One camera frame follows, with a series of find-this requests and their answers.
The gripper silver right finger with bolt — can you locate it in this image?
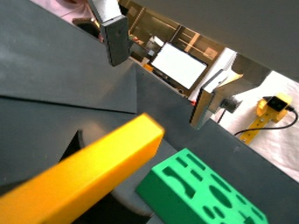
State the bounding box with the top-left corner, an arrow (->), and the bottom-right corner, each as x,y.
190,54 -> 272,130

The green shape-sorter board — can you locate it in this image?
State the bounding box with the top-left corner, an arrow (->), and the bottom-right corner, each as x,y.
135,149 -> 269,224

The yellow camera mount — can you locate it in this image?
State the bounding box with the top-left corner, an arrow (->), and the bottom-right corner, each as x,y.
237,93 -> 296,144

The black cable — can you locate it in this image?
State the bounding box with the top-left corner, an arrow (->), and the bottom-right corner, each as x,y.
233,106 -> 299,137

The black curved fixture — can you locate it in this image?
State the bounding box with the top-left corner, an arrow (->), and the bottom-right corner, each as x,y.
0,129 -> 155,224

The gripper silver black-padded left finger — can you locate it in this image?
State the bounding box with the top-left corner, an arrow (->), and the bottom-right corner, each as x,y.
89,0 -> 130,67

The yellow rectangular block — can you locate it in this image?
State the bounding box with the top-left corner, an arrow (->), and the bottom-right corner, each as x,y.
0,112 -> 166,224

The computer monitor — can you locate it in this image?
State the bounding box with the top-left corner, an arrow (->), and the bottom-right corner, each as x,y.
153,43 -> 209,89

